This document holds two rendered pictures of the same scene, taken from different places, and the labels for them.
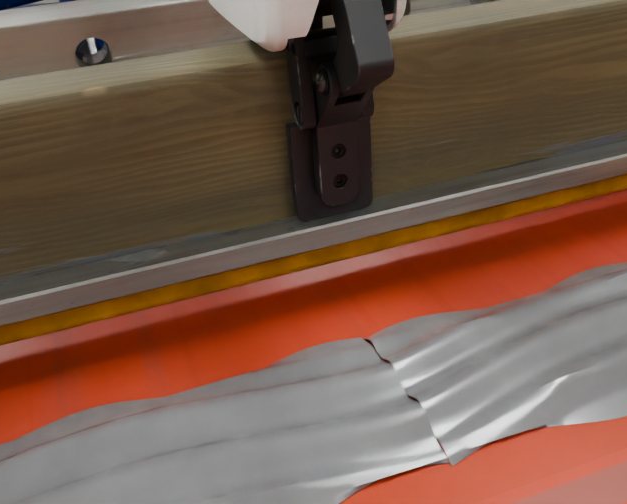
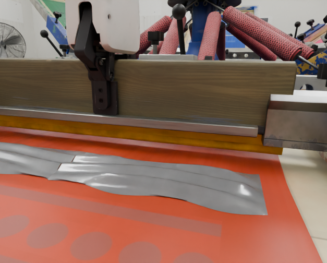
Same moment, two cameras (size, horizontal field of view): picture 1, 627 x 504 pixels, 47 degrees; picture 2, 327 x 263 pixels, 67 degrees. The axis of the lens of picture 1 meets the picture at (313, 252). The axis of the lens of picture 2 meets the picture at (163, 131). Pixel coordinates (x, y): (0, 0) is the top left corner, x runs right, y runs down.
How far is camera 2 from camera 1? 0.25 m
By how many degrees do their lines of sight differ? 34
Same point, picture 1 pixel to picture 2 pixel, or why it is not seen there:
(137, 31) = not seen: hidden behind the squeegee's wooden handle
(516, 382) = (97, 171)
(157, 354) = (49, 141)
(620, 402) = (115, 189)
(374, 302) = (111, 149)
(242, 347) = (65, 145)
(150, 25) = not seen: hidden behind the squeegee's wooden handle
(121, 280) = (41, 112)
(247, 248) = (74, 115)
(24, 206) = (30, 87)
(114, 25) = not seen: hidden behind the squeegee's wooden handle
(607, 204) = (231, 154)
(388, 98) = (126, 80)
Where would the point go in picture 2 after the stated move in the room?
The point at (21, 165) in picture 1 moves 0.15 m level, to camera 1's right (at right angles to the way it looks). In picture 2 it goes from (31, 76) to (115, 82)
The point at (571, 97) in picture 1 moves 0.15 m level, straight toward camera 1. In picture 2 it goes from (199, 97) to (52, 108)
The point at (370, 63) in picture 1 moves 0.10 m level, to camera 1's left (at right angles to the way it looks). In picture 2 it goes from (77, 49) to (22, 51)
